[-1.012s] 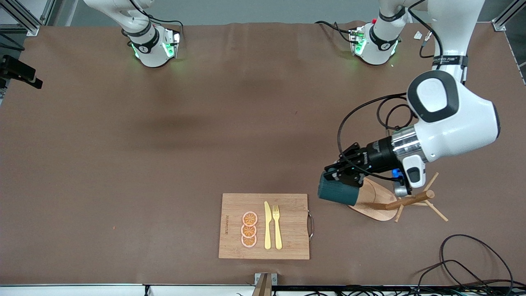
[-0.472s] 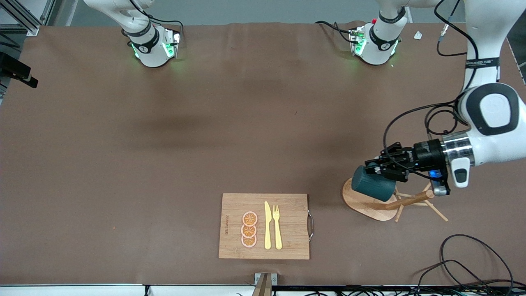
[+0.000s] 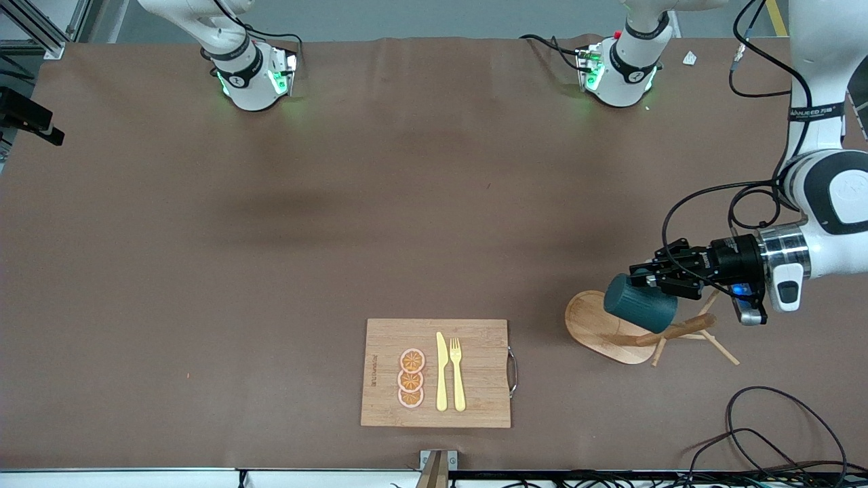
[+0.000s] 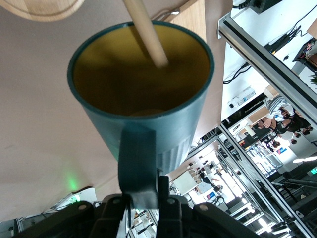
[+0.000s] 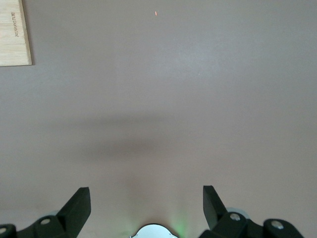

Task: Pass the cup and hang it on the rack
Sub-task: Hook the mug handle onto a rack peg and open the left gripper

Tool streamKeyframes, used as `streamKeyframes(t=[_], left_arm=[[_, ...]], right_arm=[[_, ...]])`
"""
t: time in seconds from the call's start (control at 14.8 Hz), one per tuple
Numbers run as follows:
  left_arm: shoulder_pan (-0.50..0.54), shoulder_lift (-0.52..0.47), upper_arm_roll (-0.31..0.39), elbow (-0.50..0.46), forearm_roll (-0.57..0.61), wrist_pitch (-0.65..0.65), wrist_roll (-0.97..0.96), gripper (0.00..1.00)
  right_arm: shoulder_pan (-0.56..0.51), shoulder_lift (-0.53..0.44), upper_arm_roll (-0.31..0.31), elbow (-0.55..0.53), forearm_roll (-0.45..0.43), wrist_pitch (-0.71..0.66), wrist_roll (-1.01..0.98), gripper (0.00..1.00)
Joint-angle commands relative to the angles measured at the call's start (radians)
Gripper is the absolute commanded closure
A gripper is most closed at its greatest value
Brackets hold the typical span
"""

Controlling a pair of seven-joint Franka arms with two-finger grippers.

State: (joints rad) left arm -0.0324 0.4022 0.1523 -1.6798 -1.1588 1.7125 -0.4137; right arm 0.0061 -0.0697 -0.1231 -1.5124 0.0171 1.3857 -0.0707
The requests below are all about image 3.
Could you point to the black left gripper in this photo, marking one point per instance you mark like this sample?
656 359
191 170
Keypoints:
734 258

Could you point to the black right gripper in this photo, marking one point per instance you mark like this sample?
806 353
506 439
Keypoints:
22 108

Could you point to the dark green cup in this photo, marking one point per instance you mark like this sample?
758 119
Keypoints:
637 305

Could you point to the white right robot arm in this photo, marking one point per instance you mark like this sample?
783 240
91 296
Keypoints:
247 88

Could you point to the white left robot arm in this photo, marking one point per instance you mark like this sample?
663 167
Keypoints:
831 203

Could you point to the wooden cup rack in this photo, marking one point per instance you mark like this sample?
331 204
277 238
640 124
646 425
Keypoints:
590 325

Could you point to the white paper scrap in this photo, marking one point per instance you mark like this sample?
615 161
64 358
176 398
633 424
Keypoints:
689 58

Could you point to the yellow plastic fork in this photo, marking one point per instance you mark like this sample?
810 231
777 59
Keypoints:
458 386

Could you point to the yellow plastic knife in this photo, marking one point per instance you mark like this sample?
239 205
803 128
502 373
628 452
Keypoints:
441 379

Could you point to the toy orange slice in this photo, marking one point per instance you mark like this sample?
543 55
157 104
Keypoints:
410 381
410 398
412 360

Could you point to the bamboo cutting board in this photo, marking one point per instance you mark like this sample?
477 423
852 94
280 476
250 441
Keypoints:
386 346

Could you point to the aluminium frame profile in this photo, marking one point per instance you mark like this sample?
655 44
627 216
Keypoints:
41 30

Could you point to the metal table bracket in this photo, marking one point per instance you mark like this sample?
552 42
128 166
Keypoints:
437 468

